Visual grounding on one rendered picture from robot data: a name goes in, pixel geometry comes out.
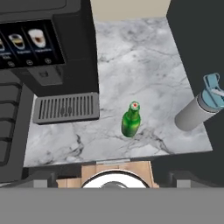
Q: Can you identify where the black coffee machine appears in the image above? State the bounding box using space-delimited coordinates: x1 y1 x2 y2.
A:
0 0 101 126

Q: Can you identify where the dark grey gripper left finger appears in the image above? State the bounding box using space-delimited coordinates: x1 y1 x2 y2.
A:
0 170 59 189

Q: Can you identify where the white and black round thing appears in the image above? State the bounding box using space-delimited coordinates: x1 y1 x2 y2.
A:
80 170 147 189

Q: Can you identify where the pale cupboard handle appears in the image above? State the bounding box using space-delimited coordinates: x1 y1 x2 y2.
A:
95 158 131 164

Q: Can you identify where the green glass bottle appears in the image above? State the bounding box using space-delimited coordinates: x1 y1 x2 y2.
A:
121 101 142 138

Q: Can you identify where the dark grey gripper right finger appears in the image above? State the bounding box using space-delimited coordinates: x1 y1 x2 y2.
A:
168 170 221 189

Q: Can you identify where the black ridged appliance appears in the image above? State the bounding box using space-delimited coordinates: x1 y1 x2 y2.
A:
0 69 37 184

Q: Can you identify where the grey flask with blue lid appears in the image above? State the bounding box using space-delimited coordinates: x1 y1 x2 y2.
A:
174 73 224 132

